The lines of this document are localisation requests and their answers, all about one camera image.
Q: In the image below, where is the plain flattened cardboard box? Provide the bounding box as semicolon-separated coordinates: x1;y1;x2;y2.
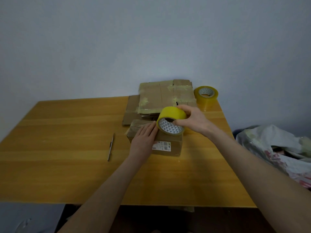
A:
122;95;161;126

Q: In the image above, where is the slim silver utility knife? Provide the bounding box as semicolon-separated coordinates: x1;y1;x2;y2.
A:
107;133;115;162

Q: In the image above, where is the person's left hand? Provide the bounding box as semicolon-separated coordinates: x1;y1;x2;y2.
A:
128;121;159;161

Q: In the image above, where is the white plastic bag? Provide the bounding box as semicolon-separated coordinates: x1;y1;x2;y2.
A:
236;125;311;190

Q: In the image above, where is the taped flattened cardboard box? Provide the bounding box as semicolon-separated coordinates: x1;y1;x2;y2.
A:
137;79;197;115

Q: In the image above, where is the person's left forearm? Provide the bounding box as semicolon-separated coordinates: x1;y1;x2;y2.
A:
57;154;148;233

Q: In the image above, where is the person's right hand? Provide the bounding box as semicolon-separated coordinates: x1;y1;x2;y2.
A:
173;104;216;139

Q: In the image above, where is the yellow packing tape roll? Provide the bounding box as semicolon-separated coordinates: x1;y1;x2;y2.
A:
194;86;219;111
156;106;187;136

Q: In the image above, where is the person's right forearm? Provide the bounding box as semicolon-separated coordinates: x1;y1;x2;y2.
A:
207;127;311;233

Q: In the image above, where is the small brown cardboard box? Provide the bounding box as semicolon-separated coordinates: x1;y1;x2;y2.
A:
127;119;183;157

